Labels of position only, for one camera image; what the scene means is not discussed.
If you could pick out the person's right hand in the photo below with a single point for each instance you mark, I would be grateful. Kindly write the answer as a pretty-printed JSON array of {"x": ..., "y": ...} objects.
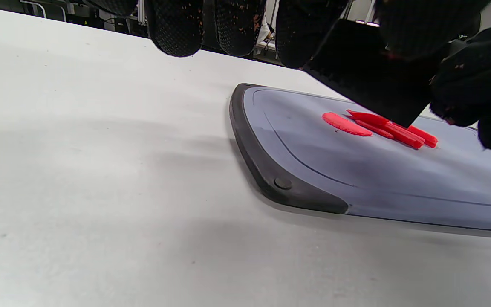
[{"x": 480, "y": 76}]

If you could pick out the person's left hand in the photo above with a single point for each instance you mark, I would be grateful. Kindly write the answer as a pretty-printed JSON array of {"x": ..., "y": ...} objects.
[{"x": 301, "y": 30}]

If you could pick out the black cleaver knife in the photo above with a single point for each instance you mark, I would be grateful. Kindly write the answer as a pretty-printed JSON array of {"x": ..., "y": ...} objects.
[{"x": 365, "y": 76}]

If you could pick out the pile of red plasticine strips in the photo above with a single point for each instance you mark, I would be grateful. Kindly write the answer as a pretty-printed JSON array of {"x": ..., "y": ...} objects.
[{"x": 403, "y": 135}]

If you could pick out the grey cutting board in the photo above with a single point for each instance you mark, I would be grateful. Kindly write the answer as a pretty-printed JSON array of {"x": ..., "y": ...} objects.
[{"x": 356, "y": 170}]

